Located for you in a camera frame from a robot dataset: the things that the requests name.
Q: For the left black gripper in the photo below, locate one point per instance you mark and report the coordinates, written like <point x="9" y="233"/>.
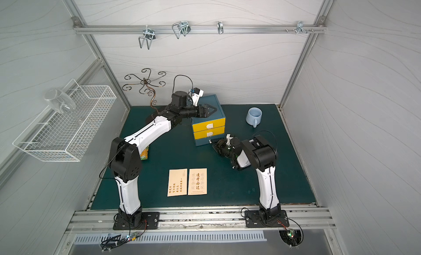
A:
<point x="202" y="111"/>

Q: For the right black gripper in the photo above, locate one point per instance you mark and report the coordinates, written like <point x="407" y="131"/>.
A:
<point x="220" y="148"/>

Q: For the teal bottom drawer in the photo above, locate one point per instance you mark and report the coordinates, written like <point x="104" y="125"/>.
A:
<point x="207" y="140"/>

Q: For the yellow drawer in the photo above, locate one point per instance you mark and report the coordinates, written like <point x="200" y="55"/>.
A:
<point x="203" y="124"/>
<point x="209" y="133"/>

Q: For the beige postcard large red characters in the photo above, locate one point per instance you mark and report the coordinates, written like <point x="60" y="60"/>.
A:
<point x="197" y="184"/>

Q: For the beige postcard small red text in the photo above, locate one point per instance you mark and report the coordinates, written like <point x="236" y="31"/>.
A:
<point x="177" y="182"/>

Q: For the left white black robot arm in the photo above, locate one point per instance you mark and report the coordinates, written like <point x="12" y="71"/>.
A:
<point x="125" y="162"/>

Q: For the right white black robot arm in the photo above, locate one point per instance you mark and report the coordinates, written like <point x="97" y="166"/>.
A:
<point x="259" y="154"/>

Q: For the teal drawer cabinet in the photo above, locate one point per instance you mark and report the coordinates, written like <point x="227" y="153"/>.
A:
<point x="213" y="100"/>

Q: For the light blue mug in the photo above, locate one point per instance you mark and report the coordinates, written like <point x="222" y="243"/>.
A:
<point x="254" y="116"/>

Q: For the brown metal jewelry stand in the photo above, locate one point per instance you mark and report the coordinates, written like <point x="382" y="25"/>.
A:
<point x="148" y="86"/>

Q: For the green snack packet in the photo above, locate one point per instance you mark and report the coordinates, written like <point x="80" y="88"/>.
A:
<point x="144" y="154"/>

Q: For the small metal clip hook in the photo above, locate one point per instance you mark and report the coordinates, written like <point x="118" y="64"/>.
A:
<point x="220" y="27"/>

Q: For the metal double hook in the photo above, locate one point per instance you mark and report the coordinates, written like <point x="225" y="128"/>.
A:
<point x="147" y="38"/>

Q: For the white vent grille strip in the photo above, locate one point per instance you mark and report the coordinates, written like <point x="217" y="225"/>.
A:
<point x="154" y="237"/>

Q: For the round black floor port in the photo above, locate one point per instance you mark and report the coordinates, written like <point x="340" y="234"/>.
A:
<point x="292" y="238"/>

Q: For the clear wine glass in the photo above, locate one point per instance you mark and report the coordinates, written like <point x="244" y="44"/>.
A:
<point x="62" y="103"/>

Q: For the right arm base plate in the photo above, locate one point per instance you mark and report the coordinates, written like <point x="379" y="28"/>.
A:
<point x="254" y="219"/>

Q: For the metal wire hook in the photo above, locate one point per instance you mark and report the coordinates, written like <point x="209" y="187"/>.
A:
<point x="181" y="28"/>

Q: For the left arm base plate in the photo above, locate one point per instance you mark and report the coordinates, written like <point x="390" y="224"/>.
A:
<point x="142" y="220"/>

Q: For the metal bracket hook right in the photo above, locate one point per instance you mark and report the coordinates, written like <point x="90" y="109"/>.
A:
<point x="300" y="29"/>

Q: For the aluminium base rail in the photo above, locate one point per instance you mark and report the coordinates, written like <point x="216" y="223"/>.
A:
<point x="208" y="218"/>

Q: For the aluminium top rail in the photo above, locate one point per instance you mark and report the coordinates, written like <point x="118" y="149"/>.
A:
<point x="195" y="29"/>

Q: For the white wire basket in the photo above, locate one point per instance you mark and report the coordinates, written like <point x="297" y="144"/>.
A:
<point x="54" y="137"/>

